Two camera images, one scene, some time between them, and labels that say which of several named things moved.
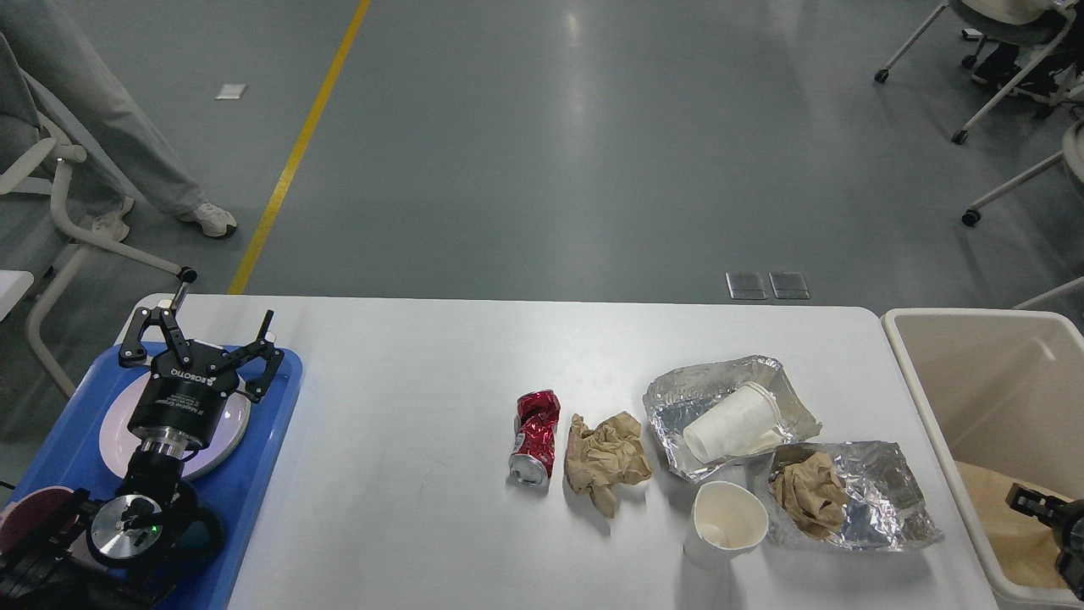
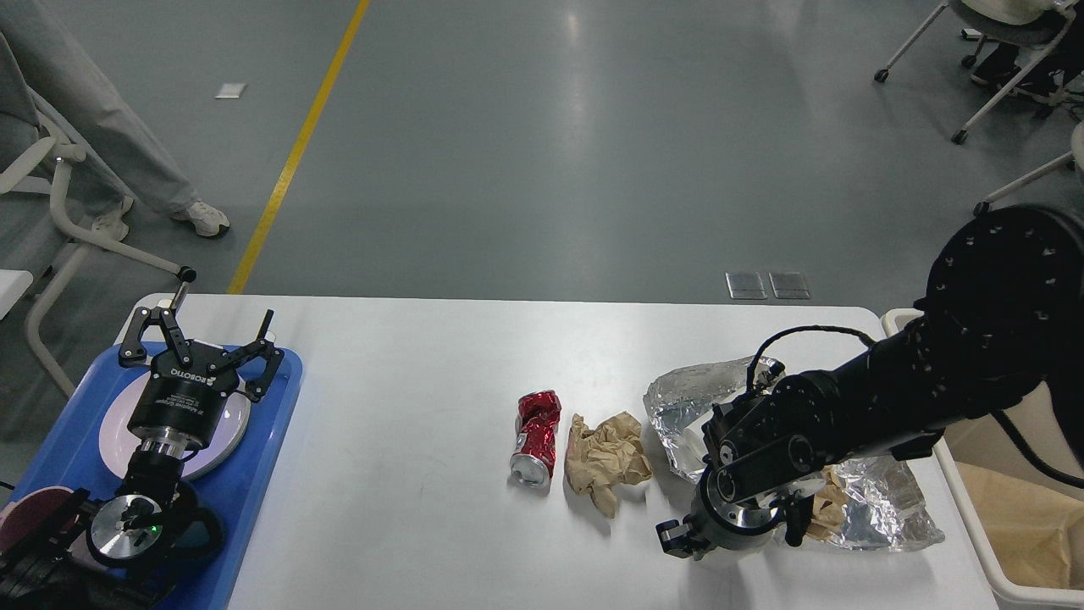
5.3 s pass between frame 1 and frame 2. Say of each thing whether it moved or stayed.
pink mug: stayed
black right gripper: moved
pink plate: stayed
